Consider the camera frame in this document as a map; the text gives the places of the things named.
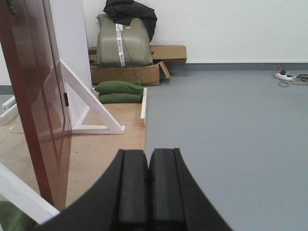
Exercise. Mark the green sandbag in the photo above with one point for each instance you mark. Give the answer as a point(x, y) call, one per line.
point(120, 98)
point(118, 87)
point(13, 219)

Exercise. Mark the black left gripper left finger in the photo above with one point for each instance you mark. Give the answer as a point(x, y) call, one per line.
point(117, 201)

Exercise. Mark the near white wooden brace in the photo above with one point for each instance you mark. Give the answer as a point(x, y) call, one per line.
point(24, 197)

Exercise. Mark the brown wooden door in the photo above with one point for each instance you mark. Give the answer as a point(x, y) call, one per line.
point(31, 54)

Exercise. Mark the white power strip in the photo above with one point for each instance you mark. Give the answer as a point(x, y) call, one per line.
point(284, 77)

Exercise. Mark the lower green sandbag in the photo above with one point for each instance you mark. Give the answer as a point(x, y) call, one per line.
point(120, 98)

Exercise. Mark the green sandbag bottom left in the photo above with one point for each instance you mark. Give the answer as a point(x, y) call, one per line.
point(13, 219)

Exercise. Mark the large olive woven sack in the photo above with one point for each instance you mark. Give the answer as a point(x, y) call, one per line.
point(113, 38)

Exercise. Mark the white wooden edge rail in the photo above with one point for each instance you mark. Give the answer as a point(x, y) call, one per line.
point(144, 106)

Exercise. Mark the black cloth on sack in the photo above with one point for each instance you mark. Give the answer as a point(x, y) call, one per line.
point(123, 11)

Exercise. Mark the white diagonal wooden brace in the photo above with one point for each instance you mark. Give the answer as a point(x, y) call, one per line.
point(91, 106)

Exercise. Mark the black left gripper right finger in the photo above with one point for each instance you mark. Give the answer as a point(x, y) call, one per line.
point(177, 203)

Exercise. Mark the plywood base platform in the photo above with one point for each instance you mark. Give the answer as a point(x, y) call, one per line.
point(90, 156)

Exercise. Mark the upper green sandbag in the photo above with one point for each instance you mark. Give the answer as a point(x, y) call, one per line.
point(118, 87)

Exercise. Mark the white wall panel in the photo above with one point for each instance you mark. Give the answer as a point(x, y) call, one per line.
point(69, 25)

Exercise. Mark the open flat cardboard box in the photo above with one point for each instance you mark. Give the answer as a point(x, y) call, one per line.
point(146, 75)

